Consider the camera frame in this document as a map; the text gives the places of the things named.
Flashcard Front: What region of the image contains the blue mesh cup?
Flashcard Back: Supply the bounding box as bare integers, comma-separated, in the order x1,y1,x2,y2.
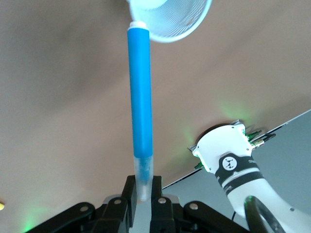
126,0,213,44

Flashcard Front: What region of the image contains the blue marker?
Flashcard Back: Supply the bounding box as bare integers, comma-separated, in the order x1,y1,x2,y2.
127,21,154,202

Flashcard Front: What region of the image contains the brown table cover sheet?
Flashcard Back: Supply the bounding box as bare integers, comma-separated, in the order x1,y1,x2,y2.
0,0,311,229

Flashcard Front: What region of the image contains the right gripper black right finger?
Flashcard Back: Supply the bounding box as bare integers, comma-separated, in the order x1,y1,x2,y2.
149,176,175,233

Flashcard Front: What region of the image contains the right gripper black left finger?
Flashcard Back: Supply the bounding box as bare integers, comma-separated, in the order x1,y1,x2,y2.
96,175,138,233

